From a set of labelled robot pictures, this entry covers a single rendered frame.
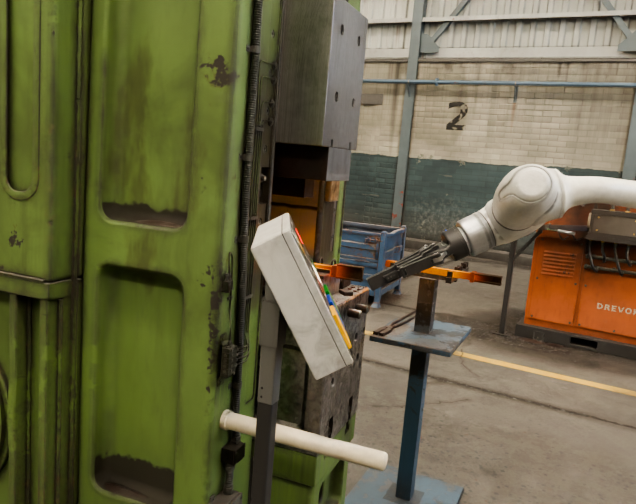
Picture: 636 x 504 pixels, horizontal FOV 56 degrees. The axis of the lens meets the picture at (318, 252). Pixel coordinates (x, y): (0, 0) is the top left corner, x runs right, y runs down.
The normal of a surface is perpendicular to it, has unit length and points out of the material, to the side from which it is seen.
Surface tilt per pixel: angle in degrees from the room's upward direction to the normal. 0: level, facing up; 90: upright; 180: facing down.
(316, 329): 90
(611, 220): 90
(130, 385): 90
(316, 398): 90
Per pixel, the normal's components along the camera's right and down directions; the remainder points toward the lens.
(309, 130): -0.37, 0.11
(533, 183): -0.27, -0.21
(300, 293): 0.06, 0.16
